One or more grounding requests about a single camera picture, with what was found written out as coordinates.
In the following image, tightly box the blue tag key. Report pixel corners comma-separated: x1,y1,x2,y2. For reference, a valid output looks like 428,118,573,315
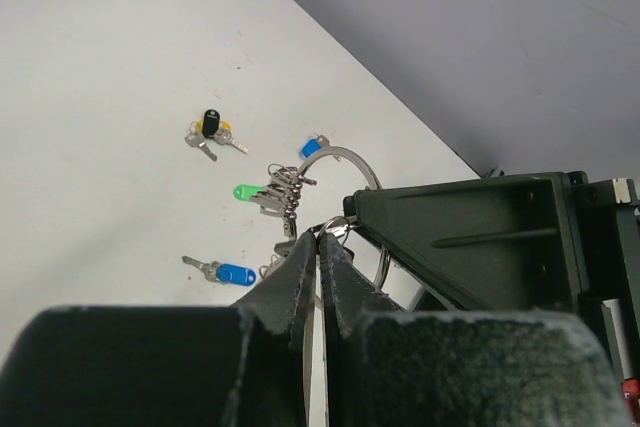
182,256,257,287
299,134,331,160

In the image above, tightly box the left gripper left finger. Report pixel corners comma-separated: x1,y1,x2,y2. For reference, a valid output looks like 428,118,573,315
1,233,316,426

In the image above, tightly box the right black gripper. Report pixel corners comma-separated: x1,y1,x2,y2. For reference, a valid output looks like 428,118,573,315
343,172,639,385

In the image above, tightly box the yellow black tag key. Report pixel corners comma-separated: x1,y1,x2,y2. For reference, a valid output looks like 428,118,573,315
184,109,249,162

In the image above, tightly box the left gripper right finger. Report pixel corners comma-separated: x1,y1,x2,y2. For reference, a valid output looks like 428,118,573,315
318,234,628,426

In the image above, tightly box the silver keyring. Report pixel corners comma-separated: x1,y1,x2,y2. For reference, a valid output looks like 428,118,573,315
259,145,396,293

